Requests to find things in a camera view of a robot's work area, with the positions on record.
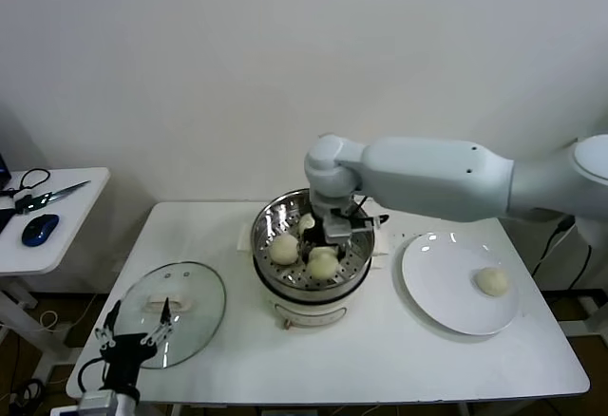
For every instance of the black laptop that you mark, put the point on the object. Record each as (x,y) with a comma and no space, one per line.
(3,169)

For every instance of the round glass pot lid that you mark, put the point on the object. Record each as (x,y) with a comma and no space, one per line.
(204,292)

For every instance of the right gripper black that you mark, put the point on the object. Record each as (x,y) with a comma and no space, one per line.
(314,235)

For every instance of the perforated steel steamer basket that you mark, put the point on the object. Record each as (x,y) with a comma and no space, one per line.
(266,226)

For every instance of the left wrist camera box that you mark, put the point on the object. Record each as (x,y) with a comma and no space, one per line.
(97,404)

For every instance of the white side table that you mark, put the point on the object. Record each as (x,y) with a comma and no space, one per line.
(76,216)

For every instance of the white round plate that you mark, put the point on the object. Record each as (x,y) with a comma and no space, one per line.
(437,269)

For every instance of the blue computer mouse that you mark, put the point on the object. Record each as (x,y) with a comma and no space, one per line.
(40,230)

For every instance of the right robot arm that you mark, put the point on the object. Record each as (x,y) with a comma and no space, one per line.
(427,178)

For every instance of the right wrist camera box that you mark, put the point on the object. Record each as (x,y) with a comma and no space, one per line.
(338,232)

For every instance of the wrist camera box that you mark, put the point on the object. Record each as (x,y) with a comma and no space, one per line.
(338,232)
(97,404)

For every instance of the white steamed baozi bun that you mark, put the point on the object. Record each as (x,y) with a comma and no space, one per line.
(305,223)
(283,250)
(491,282)
(322,266)

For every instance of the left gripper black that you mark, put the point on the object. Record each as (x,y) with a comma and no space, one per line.
(124,352)

